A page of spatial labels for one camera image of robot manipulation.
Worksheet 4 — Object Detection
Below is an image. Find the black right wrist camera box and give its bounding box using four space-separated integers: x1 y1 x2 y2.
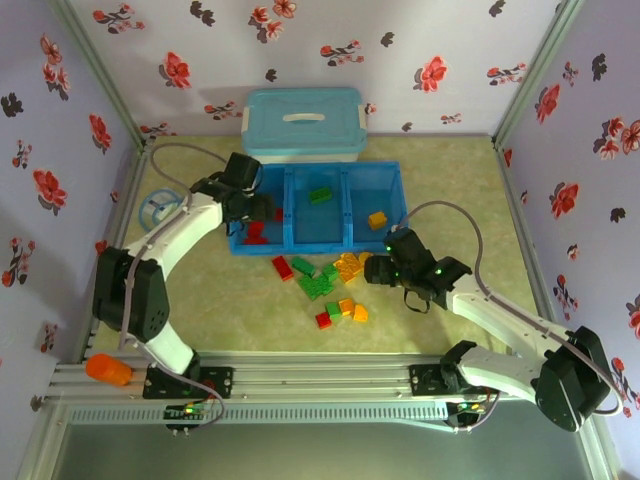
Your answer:
383 227 436 274

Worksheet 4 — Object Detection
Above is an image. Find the white storage box blue lid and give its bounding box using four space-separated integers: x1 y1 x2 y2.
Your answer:
241 88 369 164

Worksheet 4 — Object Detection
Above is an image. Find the perforated grey cable tray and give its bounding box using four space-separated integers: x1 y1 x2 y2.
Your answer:
64 401 451 427

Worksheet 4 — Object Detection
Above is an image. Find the grey left arm cable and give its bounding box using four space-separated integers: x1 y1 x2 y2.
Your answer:
118 141 232 351

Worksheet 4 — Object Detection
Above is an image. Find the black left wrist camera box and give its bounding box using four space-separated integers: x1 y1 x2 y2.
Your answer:
223 152 265 192

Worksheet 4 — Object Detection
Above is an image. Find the green circuit board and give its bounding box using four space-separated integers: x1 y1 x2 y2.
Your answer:
448 397 494 417
163 401 212 419

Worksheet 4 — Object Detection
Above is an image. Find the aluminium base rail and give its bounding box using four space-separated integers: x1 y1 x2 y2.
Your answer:
47 352 501 404

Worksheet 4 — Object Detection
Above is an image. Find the aluminium frame side rail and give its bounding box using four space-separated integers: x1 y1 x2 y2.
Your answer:
492 139 624 480

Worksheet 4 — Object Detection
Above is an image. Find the blue three-compartment bin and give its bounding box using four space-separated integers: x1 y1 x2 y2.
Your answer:
227 160 409 257

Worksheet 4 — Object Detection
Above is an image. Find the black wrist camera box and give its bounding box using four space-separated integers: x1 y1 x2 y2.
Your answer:
383 227 436 274
223 152 265 192

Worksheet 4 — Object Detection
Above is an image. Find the grey right arm cable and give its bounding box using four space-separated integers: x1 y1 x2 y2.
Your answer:
397 200 626 419

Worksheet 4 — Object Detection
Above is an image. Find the aluminium frame post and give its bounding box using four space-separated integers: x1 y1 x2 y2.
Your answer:
49 0 149 149
492 0 584 149

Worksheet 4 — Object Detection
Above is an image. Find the orange plastic cylinder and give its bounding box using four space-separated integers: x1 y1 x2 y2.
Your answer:
84 353 134 389

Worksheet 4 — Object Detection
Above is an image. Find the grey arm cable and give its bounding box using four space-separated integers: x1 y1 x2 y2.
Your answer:
118 141 232 351
397 200 626 419

